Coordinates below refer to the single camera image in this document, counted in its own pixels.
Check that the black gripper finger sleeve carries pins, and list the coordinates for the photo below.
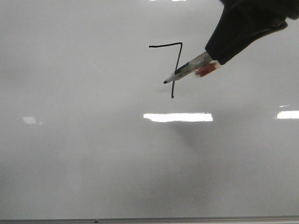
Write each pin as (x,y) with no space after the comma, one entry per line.
(244,21)

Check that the black and white marker pen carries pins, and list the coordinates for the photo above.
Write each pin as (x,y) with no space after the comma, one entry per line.
(189,67)

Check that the red and white taped pad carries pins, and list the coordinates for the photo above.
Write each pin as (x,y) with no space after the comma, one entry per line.
(207,68)

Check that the white whiteboard with metal frame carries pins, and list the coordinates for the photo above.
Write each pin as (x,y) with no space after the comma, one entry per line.
(88,129)

